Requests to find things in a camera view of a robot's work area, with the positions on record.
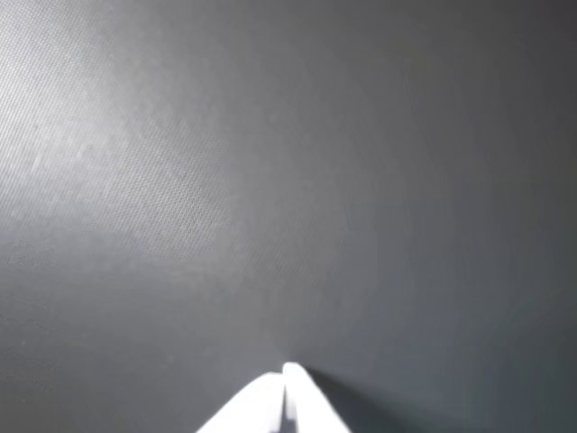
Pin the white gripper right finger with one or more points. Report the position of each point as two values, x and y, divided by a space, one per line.
311 406

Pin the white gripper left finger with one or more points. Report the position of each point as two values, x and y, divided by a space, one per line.
252 410

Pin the dark grey table mat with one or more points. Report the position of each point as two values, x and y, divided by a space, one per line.
225 180

